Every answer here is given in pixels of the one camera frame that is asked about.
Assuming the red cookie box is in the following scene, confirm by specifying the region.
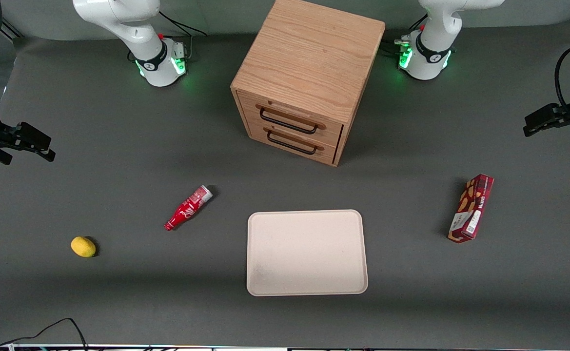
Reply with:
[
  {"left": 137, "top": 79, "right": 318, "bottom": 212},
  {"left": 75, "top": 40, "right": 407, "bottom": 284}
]
[{"left": 448, "top": 174, "right": 495, "bottom": 244}]

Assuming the beige rectangular tray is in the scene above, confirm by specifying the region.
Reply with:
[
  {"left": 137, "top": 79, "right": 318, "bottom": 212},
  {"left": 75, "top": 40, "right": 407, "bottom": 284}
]
[{"left": 247, "top": 210, "right": 369, "bottom": 297}]

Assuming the yellow lemon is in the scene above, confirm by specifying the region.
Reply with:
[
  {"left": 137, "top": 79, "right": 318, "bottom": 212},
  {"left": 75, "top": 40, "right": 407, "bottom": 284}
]
[{"left": 71, "top": 236, "right": 97, "bottom": 258}]

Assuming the red cola bottle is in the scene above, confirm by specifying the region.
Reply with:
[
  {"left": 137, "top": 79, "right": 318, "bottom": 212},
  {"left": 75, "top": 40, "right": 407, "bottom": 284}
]
[{"left": 164, "top": 185, "right": 214, "bottom": 232}]

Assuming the dark grey table mat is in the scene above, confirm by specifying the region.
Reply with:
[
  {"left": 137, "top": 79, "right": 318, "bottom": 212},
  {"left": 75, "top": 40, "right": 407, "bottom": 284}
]
[{"left": 0, "top": 19, "right": 570, "bottom": 349}]

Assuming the wooden drawer cabinet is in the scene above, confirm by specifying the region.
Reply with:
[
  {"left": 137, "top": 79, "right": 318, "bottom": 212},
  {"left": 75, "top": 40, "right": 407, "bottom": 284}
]
[{"left": 230, "top": 0, "right": 386, "bottom": 167}]

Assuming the black frame strut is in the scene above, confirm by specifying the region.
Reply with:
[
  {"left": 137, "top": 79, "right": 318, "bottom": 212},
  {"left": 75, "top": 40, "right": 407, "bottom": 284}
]
[{"left": 0, "top": 21, "right": 23, "bottom": 42}]

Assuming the black left base cable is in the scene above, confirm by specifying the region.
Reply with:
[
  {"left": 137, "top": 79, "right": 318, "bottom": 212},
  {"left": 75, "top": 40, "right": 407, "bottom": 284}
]
[{"left": 381, "top": 39, "right": 405, "bottom": 57}]

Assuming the black base cable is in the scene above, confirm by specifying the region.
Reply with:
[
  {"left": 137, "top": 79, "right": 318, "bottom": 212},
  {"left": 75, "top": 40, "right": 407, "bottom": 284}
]
[
  {"left": 158, "top": 10, "right": 208, "bottom": 61},
  {"left": 381, "top": 39, "right": 405, "bottom": 57}
]

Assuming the black cable on table edge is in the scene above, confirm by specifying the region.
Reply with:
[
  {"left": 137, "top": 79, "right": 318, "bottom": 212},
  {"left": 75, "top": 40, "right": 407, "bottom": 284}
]
[{"left": 0, "top": 318, "right": 88, "bottom": 351}]

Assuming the black right base cable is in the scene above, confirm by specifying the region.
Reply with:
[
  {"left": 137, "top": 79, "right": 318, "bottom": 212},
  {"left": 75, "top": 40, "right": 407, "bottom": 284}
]
[{"left": 158, "top": 10, "right": 208, "bottom": 61}]

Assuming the wooden drawer with long handle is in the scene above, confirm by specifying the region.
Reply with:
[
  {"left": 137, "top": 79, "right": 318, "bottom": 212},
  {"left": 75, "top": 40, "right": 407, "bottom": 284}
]
[{"left": 237, "top": 92, "right": 344, "bottom": 148}]

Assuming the wooden drawer with short handle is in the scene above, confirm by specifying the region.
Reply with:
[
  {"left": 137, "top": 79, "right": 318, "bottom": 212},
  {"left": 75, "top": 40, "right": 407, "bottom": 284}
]
[{"left": 247, "top": 122, "right": 340, "bottom": 165}]

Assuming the long black drawer handle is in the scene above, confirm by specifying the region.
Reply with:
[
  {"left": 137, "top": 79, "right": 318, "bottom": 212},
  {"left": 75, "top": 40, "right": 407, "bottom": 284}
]
[{"left": 259, "top": 108, "right": 319, "bottom": 135}]

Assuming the short black drawer handle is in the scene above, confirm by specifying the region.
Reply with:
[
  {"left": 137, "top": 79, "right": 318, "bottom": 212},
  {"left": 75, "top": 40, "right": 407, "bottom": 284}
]
[{"left": 267, "top": 130, "right": 318, "bottom": 156}]

